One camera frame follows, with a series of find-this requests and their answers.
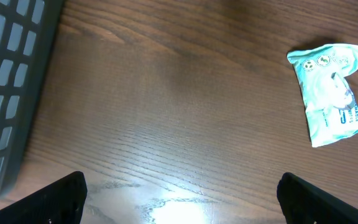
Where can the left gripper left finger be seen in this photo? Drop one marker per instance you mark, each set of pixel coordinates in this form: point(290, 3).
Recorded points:
point(61, 202)

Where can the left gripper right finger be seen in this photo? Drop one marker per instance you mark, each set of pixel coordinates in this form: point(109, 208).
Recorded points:
point(302, 202)

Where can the teal snack packet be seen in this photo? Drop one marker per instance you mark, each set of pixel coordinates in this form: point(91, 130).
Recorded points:
point(330, 106)

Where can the grey plastic shopping basket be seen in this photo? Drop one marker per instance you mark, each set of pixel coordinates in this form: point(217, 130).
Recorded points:
point(27, 32)

